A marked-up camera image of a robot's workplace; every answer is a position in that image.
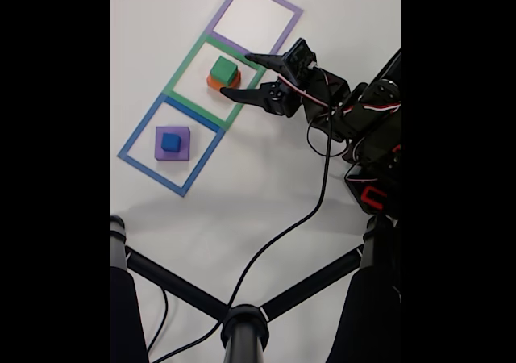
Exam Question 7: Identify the green cube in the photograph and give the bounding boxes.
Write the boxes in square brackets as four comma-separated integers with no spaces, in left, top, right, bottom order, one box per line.
[210,55,239,86]

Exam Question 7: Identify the orange cube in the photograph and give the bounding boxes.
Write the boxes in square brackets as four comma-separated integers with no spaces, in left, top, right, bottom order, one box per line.
[206,70,243,94]

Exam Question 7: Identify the small blue cube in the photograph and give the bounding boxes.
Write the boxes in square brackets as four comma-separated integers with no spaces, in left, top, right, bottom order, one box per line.
[160,132,182,153]

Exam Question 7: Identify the large purple cube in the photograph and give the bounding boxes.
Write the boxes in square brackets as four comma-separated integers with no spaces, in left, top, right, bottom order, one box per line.
[154,126,192,161]

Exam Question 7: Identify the red table clamp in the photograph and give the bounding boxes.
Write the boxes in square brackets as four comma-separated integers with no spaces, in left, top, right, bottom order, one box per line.
[360,185,389,211]

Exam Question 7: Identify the black tripod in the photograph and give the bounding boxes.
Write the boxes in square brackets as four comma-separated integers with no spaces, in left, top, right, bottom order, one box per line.
[110,214,402,363]

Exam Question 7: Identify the red white servo wire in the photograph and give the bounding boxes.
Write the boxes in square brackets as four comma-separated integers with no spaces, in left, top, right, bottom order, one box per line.
[277,60,402,157]
[344,152,381,185]

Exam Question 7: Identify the purple square frame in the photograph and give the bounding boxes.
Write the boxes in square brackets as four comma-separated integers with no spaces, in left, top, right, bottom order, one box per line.
[206,0,304,66]

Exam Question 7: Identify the green square frame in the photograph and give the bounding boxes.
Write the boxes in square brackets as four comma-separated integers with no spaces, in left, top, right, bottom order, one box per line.
[163,31,267,132]

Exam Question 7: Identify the thick black camera cable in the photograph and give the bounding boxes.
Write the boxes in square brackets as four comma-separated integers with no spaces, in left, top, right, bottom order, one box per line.
[152,66,334,363]

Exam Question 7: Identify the blue square frame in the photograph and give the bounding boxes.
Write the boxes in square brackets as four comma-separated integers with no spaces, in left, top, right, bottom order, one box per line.
[116,92,227,198]

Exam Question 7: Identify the thin black cable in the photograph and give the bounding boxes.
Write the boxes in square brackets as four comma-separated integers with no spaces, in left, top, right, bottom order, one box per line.
[147,288,170,354]

